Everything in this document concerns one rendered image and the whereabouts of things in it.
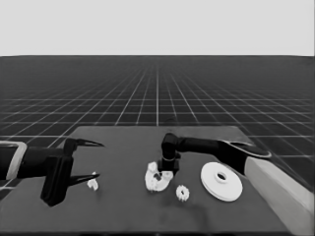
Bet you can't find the large thick white disc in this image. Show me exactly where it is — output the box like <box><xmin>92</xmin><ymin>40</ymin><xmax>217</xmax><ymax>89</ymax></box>
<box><xmin>200</xmin><ymin>161</ymin><xmax>244</xmax><ymax>203</ymax></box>

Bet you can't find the small white T-shaped piece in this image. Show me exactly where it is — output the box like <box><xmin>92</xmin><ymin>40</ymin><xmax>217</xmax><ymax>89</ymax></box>
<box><xmin>87</xmin><ymin>171</ymin><xmax>99</xmax><ymax>192</ymax></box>

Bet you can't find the white round carrier with pins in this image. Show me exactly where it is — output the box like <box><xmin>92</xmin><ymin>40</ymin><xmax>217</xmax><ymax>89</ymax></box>
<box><xmin>144</xmin><ymin>161</ymin><xmax>174</xmax><ymax>194</ymax></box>

